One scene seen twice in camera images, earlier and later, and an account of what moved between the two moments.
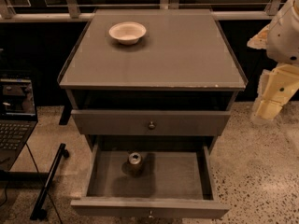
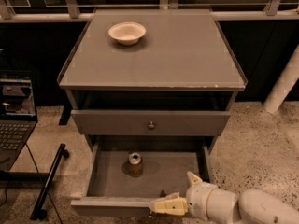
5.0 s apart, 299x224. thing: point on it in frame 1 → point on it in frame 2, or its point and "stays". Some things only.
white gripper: (284, 38) → (196, 200)
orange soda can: (135, 163) stays
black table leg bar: (39, 211) stays
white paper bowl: (127, 33) stays
